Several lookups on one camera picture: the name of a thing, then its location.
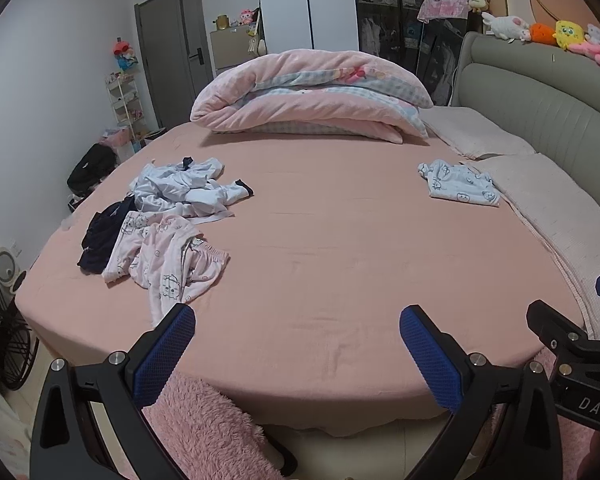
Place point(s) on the small pink toy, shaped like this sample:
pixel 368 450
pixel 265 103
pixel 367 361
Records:
pixel 247 16

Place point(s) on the black slipper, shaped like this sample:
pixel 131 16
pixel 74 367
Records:
pixel 280 452

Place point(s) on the red and blue plush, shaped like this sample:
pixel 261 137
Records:
pixel 124 52

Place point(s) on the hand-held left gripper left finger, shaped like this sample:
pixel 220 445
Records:
pixel 165 355

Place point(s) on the white round fan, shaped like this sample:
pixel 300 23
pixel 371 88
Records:
pixel 7 270

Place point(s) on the dark navy garment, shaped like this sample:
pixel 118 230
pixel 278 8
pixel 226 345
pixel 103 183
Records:
pixel 100 240

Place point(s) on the pink box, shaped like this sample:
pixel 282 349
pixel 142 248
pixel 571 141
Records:
pixel 115 137

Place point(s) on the pink printed hanging cloth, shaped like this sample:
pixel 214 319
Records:
pixel 442 2

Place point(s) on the printed floor mat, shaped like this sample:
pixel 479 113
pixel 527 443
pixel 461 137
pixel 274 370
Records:
pixel 0 425

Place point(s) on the white rabbit plush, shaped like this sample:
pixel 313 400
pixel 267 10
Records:
pixel 505 25

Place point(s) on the light blue jacket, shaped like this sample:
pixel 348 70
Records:
pixel 180 190

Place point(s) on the pink printed pajama pants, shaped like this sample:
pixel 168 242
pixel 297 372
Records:
pixel 165 260

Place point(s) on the grey padded headboard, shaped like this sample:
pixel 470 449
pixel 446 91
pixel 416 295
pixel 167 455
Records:
pixel 530 85

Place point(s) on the small beige plush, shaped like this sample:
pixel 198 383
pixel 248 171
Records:
pixel 478 1

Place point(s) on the gold container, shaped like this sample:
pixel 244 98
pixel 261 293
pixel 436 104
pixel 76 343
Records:
pixel 223 22

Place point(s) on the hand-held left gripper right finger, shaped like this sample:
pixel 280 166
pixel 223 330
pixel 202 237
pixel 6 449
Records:
pixel 430 355

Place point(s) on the orange carrot plush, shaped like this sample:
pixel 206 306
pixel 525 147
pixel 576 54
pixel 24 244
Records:
pixel 541 34

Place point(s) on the folded pink duvet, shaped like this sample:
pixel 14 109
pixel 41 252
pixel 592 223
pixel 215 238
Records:
pixel 290 110

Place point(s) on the white wardrobe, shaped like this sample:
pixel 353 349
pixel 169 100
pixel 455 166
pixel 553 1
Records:
pixel 330 5

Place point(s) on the beige cabinet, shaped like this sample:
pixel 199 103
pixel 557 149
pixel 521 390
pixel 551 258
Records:
pixel 230 50

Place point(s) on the dark glass cabinet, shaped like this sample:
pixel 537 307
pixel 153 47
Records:
pixel 390 20

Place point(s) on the black backpack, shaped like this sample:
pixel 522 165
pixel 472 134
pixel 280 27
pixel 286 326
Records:
pixel 92 167

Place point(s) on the folded light blue printed garment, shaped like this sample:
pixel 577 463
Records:
pixel 460 185

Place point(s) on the grey door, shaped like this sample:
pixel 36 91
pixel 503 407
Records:
pixel 170 50

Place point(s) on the bed with pink sheet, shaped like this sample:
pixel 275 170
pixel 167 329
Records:
pixel 330 285

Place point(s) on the white shelf rack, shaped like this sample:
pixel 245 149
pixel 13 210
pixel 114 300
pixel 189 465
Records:
pixel 125 105

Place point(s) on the yellow plush toy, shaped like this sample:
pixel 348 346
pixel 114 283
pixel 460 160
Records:
pixel 569 34

